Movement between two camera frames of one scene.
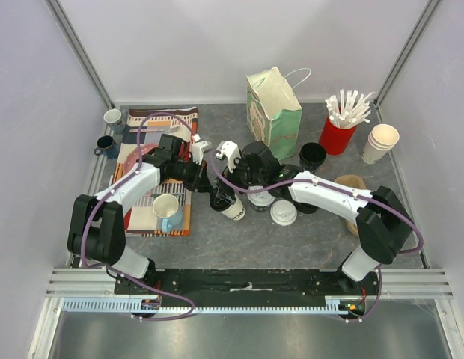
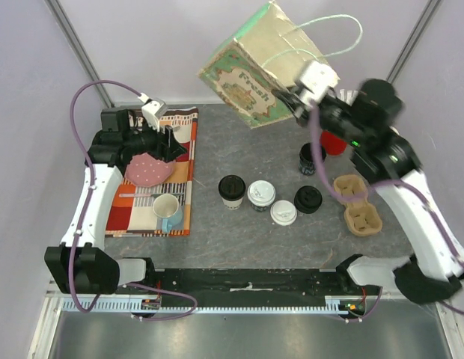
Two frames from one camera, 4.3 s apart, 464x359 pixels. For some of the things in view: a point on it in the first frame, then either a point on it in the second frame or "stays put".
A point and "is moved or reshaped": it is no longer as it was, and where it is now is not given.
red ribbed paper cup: [334, 140] stays put
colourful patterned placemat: [168, 206] stays put
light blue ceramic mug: [166, 206] stays put
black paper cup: [258, 208] stays put
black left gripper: [200, 182] -> [166, 146]
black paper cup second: [311, 156] stays put
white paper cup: [236, 211] -> [233, 204]
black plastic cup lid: [221, 198] is moved or reshaped
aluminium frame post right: [420, 27] stays put
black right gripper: [232, 179] -> [301, 111]
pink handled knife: [149, 194] stays put
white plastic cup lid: [260, 199] stays put
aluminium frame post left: [80, 49] stays put
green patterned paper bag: [274, 112] is moved or reshaped
